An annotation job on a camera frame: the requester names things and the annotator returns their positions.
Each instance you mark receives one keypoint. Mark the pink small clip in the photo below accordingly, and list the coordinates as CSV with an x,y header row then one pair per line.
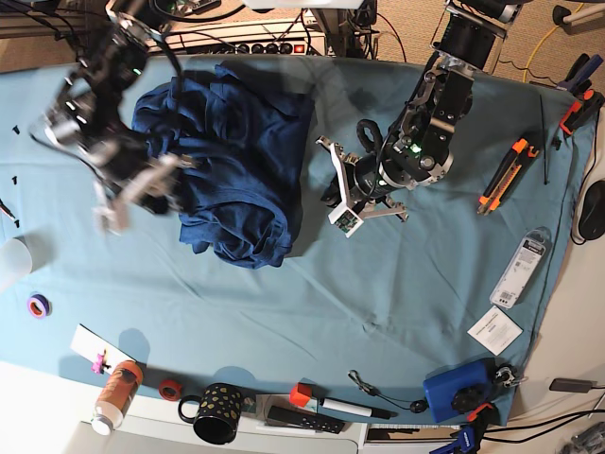
x,y
101,365

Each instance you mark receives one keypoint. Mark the red cube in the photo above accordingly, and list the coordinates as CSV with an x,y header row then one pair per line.
x,y
300,395

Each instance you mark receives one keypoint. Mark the teal table cloth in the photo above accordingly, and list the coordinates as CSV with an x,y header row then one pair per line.
x,y
394,301

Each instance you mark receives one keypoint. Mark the white black marker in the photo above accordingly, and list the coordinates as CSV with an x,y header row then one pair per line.
x,y
369,412

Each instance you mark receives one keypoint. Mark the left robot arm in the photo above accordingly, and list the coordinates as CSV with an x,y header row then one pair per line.
x,y
414,150

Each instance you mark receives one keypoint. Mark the orange plastic bottle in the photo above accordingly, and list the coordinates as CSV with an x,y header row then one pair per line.
x,y
115,399

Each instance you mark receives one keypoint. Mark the blue spring clamp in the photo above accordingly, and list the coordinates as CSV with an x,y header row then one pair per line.
x,y
582,69

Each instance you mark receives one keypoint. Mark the blue orange bottom clamp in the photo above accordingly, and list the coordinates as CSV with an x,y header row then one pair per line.
x,y
468,438

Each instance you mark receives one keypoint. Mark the white paper card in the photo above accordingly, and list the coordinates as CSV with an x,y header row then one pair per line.
x,y
495,331

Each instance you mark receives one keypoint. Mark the translucent plastic cup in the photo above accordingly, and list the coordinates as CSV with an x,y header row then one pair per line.
x,y
15,262

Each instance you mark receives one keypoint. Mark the black mug yellow dots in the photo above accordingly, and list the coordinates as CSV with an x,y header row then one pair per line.
x,y
218,413

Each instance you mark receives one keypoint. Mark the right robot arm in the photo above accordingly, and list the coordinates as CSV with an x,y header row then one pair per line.
x,y
84,121

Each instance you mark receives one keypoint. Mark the black zip tie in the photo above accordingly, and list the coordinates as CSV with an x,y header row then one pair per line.
x,y
544,137

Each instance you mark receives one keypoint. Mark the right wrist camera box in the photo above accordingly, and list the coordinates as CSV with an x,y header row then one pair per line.
x,y
111,216

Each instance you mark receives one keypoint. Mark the black computer mouse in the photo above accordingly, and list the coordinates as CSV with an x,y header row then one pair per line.
x,y
592,217

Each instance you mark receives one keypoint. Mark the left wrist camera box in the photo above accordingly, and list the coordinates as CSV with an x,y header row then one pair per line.
x,y
345,219

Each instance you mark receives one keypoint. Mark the black adapter block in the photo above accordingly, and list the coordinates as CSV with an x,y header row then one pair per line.
x,y
570,385

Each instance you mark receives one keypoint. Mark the blue box with knob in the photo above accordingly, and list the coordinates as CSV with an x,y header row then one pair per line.
x,y
460,390

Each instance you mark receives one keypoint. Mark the black orange utility knife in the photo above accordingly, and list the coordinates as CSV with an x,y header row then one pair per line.
x,y
515,162

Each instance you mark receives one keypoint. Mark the clear blister pack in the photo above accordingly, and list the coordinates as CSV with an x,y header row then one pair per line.
x,y
525,261

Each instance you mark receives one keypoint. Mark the black remote control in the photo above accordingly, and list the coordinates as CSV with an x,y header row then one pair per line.
x,y
311,421

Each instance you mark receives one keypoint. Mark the red tape roll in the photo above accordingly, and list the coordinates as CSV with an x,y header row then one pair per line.
x,y
170,390

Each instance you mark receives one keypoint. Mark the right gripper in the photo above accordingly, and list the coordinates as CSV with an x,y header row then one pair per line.
x,y
128,174

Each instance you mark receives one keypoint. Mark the white paper strip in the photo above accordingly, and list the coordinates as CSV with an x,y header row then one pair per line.
x,y
89,345

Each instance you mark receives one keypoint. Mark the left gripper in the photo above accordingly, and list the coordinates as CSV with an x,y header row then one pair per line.
x,y
358,184

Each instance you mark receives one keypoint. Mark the dark blue t-shirt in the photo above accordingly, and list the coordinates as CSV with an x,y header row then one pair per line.
x,y
247,137

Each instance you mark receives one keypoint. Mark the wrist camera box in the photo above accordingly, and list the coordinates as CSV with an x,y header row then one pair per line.
x,y
111,216
345,219

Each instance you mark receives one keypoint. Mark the carabiner with black lanyard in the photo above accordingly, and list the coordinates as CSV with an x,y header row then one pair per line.
x,y
416,407

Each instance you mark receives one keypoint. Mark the purple tape roll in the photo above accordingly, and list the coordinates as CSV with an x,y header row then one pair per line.
x,y
39,306

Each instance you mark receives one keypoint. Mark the orange black bar clamp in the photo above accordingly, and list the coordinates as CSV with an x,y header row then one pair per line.
x,y
583,108

